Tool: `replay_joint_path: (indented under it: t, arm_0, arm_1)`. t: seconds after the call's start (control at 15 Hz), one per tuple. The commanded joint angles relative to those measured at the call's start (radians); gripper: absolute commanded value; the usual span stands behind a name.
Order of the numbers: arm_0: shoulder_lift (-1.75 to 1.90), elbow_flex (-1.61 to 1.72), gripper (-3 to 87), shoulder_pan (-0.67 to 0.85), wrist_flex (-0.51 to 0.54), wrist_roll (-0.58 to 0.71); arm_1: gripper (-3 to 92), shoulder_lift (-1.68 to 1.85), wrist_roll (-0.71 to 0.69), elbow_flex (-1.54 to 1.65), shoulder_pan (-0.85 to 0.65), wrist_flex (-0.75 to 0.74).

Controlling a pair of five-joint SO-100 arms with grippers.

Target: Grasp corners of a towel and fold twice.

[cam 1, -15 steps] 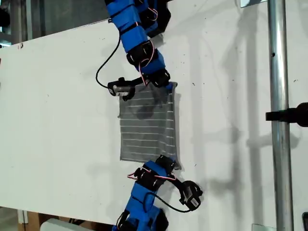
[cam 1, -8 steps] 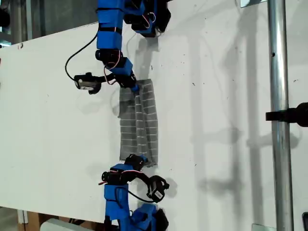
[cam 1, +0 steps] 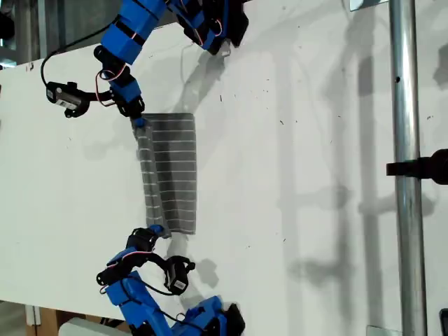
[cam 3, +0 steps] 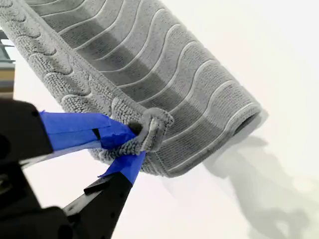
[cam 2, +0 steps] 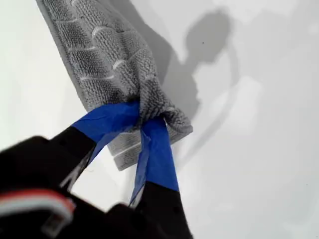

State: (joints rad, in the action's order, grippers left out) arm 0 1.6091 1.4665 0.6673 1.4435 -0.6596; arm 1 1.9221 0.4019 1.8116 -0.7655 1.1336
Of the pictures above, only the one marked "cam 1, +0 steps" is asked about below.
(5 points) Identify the grey striped towel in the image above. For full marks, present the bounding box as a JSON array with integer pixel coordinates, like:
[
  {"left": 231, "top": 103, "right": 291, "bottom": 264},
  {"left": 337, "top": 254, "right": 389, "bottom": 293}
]
[{"left": 132, "top": 112, "right": 197, "bottom": 239}]

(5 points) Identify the white box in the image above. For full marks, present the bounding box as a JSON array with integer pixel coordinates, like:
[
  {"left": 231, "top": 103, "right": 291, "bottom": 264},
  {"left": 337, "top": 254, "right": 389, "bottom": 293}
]
[{"left": 57, "top": 316, "right": 132, "bottom": 336}]

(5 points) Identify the grey metal bar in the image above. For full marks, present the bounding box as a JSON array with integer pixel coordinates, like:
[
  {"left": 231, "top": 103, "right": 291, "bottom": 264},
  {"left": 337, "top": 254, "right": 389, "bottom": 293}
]
[{"left": 36, "top": 0, "right": 48, "bottom": 59}]

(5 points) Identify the wooden table leg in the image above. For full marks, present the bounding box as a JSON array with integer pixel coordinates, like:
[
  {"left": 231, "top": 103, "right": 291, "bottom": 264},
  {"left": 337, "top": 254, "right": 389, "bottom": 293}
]
[{"left": 24, "top": 304, "right": 60, "bottom": 336}]

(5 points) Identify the black round object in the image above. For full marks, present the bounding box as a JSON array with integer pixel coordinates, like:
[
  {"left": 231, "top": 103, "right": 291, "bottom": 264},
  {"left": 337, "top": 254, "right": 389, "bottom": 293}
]
[{"left": 0, "top": 10, "right": 15, "bottom": 42}]

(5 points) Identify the gripper camera stalk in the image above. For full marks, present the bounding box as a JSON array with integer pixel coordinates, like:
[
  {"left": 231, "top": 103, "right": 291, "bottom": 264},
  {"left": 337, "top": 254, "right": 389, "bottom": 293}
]
[
  {"left": 78, "top": 87, "right": 118, "bottom": 106},
  {"left": 138, "top": 251, "right": 171, "bottom": 272}
]

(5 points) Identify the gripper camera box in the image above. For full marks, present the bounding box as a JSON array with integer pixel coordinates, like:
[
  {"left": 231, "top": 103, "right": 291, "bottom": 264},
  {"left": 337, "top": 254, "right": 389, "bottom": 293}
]
[
  {"left": 45, "top": 80, "right": 90, "bottom": 119},
  {"left": 163, "top": 255, "right": 196, "bottom": 298}
]

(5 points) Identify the gripper camera cable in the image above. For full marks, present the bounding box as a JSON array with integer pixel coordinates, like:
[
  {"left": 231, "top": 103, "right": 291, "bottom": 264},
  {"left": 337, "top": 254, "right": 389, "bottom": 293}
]
[
  {"left": 134, "top": 276, "right": 186, "bottom": 323},
  {"left": 40, "top": 20, "right": 118, "bottom": 90}
]

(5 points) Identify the metal table bracket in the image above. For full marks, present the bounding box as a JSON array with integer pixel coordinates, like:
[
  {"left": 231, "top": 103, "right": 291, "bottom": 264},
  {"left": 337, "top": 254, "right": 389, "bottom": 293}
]
[{"left": 349, "top": 0, "right": 388, "bottom": 12}]

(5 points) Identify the steel post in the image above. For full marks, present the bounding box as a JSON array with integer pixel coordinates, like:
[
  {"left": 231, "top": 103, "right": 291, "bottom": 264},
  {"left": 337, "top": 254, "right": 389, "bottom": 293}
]
[{"left": 388, "top": 0, "right": 428, "bottom": 336}]

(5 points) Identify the black post clamp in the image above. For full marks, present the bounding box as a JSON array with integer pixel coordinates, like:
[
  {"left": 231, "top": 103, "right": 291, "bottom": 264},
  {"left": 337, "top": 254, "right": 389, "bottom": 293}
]
[{"left": 386, "top": 148, "right": 448, "bottom": 186}]

